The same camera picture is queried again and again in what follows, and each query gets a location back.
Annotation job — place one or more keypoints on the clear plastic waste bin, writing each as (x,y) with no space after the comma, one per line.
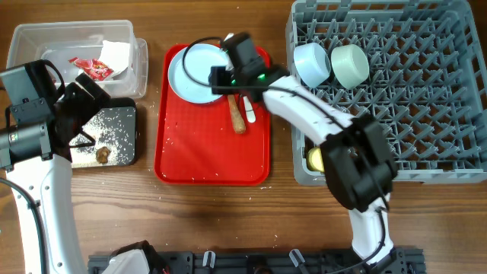
(61,41)

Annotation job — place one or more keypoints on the white paper napkin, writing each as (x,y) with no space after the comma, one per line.
(116,56)

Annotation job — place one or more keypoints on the yellow plastic cup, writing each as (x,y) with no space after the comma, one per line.
(315,160)

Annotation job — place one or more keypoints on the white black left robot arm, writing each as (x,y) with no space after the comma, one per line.
(36,157)

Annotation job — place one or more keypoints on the red foil snack wrapper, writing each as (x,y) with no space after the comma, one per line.
(94,68)

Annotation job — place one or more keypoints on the scattered white rice grains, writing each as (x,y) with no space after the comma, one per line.
(114,133)

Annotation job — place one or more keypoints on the red plastic serving tray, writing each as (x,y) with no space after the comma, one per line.
(196,144)

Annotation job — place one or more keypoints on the light blue small bowl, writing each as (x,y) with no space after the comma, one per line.
(312,64)

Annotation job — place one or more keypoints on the white plastic spoon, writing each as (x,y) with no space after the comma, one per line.
(250,115)

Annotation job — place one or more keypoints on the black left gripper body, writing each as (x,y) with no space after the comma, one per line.
(80,102)

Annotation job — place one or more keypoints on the dark brown food scrap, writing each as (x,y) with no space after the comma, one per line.
(102,155)

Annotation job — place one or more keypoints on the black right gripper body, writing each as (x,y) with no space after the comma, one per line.
(221,77)

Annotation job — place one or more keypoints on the mint green bowl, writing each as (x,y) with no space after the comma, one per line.
(350,65)

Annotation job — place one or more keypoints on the grey dishwasher rack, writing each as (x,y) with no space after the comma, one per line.
(427,81)

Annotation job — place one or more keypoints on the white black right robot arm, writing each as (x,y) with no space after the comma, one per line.
(358,166)

